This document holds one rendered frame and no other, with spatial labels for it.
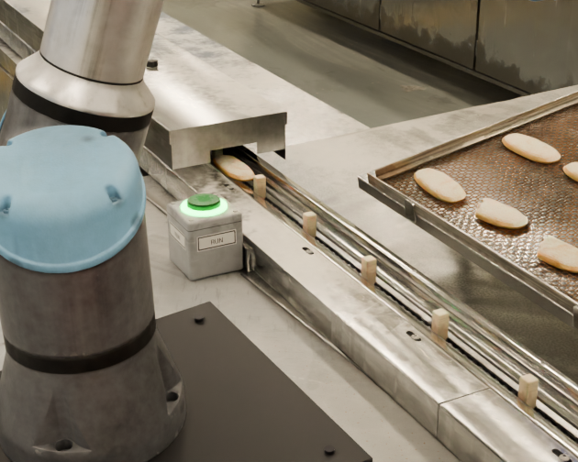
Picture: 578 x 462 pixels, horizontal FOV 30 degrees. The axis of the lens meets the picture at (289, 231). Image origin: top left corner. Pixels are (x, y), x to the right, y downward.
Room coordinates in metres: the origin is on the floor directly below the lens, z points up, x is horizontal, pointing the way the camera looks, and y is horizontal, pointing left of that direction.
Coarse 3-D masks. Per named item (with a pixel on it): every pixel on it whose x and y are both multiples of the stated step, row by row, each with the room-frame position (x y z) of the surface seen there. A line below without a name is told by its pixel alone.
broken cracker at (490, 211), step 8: (488, 200) 1.15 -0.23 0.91; (480, 208) 1.13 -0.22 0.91; (488, 208) 1.13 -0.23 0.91; (496, 208) 1.13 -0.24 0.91; (504, 208) 1.13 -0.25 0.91; (512, 208) 1.12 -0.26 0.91; (480, 216) 1.12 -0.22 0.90; (488, 216) 1.12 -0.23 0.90; (496, 216) 1.11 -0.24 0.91; (504, 216) 1.11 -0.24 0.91; (512, 216) 1.11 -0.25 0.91; (520, 216) 1.11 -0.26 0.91; (496, 224) 1.10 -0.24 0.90; (504, 224) 1.10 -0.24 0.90; (512, 224) 1.09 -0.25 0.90; (520, 224) 1.09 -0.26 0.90
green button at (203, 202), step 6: (192, 198) 1.17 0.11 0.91; (198, 198) 1.17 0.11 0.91; (204, 198) 1.17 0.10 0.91; (210, 198) 1.17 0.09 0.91; (216, 198) 1.17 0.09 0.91; (192, 204) 1.15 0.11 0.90; (198, 204) 1.15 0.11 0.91; (204, 204) 1.15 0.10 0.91; (210, 204) 1.15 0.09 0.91; (216, 204) 1.15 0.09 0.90; (198, 210) 1.14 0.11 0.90; (204, 210) 1.14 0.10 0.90
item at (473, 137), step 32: (576, 96) 1.41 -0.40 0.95; (480, 128) 1.34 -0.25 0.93; (512, 128) 1.35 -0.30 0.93; (416, 160) 1.29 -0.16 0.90; (512, 160) 1.26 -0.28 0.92; (576, 160) 1.24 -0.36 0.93; (384, 192) 1.23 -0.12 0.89; (416, 192) 1.22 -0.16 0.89; (448, 224) 1.11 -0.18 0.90; (544, 224) 1.10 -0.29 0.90; (544, 288) 0.96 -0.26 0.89; (576, 288) 0.96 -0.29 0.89
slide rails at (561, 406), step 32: (288, 192) 1.32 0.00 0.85; (288, 224) 1.22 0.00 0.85; (320, 224) 1.22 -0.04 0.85; (352, 256) 1.13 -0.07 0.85; (416, 288) 1.04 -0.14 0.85; (416, 320) 0.97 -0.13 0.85; (480, 352) 0.91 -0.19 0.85; (544, 384) 0.85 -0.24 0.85; (576, 416) 0.80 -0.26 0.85; (576, 448) 0.75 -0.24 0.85
